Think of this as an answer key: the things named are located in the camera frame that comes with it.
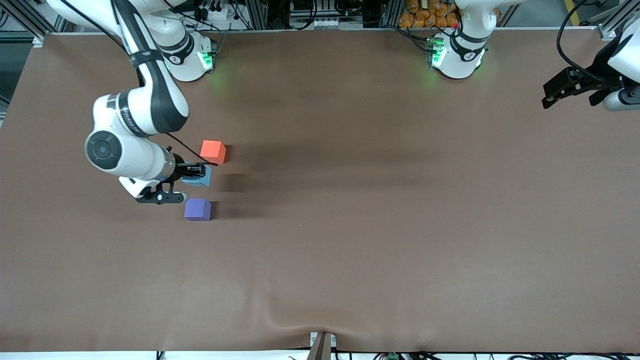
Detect blue foam block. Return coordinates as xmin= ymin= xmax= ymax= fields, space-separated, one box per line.
xmin=181 ymin=165 xmax=212 ymax=188

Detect orange foam block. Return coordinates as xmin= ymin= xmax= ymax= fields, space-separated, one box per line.
xmin=200 ymin=140 xmax=227 ymax=165

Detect purple foam block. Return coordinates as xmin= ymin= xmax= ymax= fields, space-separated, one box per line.
xmin=184 ymin=198 xmax=212 ymax=222

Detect orange packets heap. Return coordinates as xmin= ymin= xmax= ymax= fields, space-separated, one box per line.
xmin=398 ymin=0 xmax=461 ymax=29

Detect power strip with black plugs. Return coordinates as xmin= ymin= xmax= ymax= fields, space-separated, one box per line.
xmin=194 ymin=0 xmax=237 ymax=22

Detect white power strip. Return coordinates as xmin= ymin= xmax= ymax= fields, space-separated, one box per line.
xmin=311 ymin=17 xmax=364 ymax=30

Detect brown table cover sheet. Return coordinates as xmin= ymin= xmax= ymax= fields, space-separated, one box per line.
xmin=0 ymin=29 xmax=640 ymax=354

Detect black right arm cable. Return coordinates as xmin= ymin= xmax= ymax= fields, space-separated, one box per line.
xmin=59 ymin=0 xmax=219 ymax=166

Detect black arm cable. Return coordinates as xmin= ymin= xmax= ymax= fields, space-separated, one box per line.
xmin=59 ymin=0 xmax=219 ymax=166
xmin=556 ymin=0 xmax=608 ymax=85

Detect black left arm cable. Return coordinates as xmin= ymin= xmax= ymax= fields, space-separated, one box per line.
xmin=556 ymin=0 xmax=608 ymax=85

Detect slanted aluminium frame strut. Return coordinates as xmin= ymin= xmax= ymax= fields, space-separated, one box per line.
xmin=0 ymin=0 xmax=66 ymax=46
xmin=597 ymin=0 xmax=640 ymax=41

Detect aluminium frame post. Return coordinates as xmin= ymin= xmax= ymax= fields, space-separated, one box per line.
xmin=381 ymin=0 xmax=404 ymax=28
xmin=243 ymin=0 xmax=269 ymax=31

